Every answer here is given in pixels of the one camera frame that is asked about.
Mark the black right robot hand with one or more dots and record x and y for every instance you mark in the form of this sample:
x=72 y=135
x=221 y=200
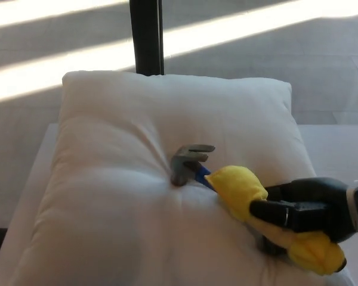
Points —
x=316 y=205

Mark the white pillow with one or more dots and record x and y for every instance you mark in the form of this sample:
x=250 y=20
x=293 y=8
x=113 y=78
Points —
x=107 y=208

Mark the black vertical post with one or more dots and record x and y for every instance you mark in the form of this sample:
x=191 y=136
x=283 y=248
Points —
x=144 y=35

